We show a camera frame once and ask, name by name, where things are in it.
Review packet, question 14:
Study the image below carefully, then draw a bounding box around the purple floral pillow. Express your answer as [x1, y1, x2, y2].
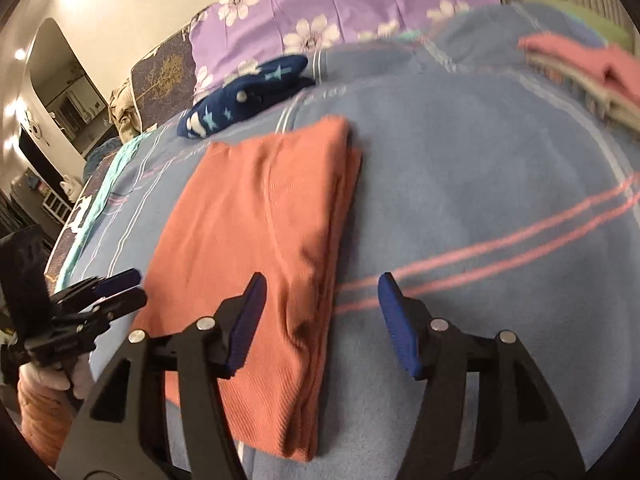
[190, 0, 499, 99]

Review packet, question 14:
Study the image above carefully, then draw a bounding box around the navy star fleece garment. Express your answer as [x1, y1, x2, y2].
[177, 54, 314, 139]

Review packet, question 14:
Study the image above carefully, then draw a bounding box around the dark floral pillow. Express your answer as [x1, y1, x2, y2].
[130, 28, 195, 131]

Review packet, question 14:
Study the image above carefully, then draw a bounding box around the folded pink clothes stack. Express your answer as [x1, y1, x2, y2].
[518, 32, 639, 136]

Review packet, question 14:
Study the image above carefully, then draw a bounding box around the left forearm coral sleeve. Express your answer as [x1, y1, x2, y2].
[17, 376, 75, 468]

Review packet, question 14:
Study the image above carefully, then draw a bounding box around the coral knit sweater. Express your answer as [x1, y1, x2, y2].
[134, 116, 361, 462]

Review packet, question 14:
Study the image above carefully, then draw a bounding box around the blue plaid bed sheet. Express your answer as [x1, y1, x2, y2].
[44, 1, 640, 480]

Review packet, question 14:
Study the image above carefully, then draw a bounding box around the white gloved left hand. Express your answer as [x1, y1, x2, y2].
[18, 354, 94, 400]

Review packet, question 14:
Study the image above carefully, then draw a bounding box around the green mattress pad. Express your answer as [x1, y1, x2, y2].
[523, 0, 634, 53]

